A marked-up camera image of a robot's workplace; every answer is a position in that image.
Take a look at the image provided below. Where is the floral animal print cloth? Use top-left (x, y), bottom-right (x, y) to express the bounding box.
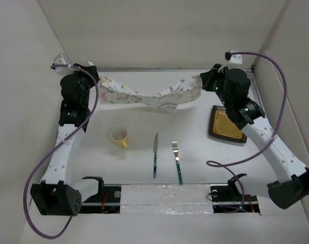
top-left (98, 75), bottom-right (203, 111)

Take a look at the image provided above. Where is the fork with teal handle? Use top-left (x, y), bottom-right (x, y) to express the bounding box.
top-left (172, 141), bottom-right (183, 185)

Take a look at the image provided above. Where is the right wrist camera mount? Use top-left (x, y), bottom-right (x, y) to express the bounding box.
top-left (225, 50), bottom-right (242, 65)

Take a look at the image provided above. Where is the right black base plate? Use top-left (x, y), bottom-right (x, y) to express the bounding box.
top-left (206, 184), bottom-right (260, 214)

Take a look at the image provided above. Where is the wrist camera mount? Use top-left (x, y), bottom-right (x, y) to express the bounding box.
top-left (53, 53), bottom-right (70, 76)
top-left (225, 50), bottom-right (242, 65)

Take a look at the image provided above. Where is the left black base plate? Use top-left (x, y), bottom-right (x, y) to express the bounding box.
top-left (79, 185), bottom-right (121, 214)

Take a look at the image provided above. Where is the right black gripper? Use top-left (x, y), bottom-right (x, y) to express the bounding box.
top-left (201, 64), bottom-right (232, 108)

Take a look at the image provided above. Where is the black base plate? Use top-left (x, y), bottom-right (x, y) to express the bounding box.
top-left (206, 184), bottom-right (260, 214)
top-left (79, 185), bottom-right (121, 214)

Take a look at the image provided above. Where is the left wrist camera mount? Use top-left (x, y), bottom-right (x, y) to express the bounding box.
top-left (53, 53), bottom-right (70, 76)

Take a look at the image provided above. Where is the square yellow black plate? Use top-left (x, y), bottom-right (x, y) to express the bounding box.
top-left (207, 105), bottom-right (247, 144)

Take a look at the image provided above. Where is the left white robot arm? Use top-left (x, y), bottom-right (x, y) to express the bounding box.
top-left (30, 64), bottom-right (105, 216)

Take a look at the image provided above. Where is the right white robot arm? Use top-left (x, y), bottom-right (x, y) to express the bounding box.
top-left (200, 64), bottom-right (309, 209)

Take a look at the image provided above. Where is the knife with teal handle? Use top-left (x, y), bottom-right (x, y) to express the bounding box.
top-left (153, 133), bottom-right (159, 178)

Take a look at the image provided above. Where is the yellow mug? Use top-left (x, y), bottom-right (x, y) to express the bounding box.
top-left (110, 127), bottom-right (129, 149)

